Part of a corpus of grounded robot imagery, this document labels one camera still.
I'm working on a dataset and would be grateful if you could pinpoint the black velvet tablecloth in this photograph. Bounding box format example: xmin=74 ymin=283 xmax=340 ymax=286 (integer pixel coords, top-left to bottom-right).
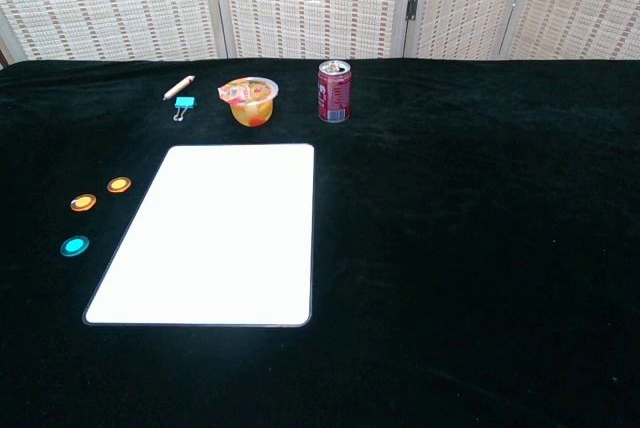
xmin=0 ymin=57 xmax=640 ymax=428

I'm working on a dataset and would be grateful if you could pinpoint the fruit jelly cup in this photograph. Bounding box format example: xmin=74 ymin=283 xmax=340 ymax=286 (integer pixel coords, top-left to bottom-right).
xmin=216 ymin=75 xmax=280 ymax=128

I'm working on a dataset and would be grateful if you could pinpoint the red soda can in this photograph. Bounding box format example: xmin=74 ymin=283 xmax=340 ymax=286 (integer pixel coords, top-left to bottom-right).
xmin=317 ymin=59 xmax=353 ymax=124

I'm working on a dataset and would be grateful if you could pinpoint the white magnetic board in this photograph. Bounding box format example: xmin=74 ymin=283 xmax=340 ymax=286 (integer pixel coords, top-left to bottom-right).
xmin=82 ymin=143 xmax=316 ymax=328

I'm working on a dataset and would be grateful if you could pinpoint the blue binder clip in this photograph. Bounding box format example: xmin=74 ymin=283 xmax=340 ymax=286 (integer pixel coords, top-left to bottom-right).
xmin=172 ymin=96 xmax=198 ymax=123

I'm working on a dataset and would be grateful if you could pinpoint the blue round magnet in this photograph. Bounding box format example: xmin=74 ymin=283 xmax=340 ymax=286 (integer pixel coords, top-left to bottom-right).
xmin=59 ymin=235 xmax=91 ymax=258

